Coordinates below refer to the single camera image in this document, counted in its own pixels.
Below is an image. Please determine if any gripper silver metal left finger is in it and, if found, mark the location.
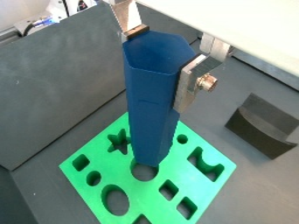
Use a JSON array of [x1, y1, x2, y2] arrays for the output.
[[108, 0, 150, 42]]

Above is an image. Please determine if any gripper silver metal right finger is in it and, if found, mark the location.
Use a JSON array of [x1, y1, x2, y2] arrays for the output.
[[172, 33, 231, 113]]

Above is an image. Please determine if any blue hexagonal prism peg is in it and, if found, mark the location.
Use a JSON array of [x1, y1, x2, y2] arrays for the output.
[[123, 31, 195, 167]]

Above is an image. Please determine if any dark grey curved block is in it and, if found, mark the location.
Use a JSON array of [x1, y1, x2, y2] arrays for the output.
[[226, 94, 299, 159]]

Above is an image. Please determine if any grey upright panel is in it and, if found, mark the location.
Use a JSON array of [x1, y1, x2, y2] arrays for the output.
[[0, 3, 124, 170]]

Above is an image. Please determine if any green shape sorter board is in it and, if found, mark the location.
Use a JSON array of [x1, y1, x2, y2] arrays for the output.
[[60, 115, 236, 224]]

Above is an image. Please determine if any white machine with cables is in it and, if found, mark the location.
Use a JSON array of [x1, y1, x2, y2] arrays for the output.
[[0, 0, 102, 47]]

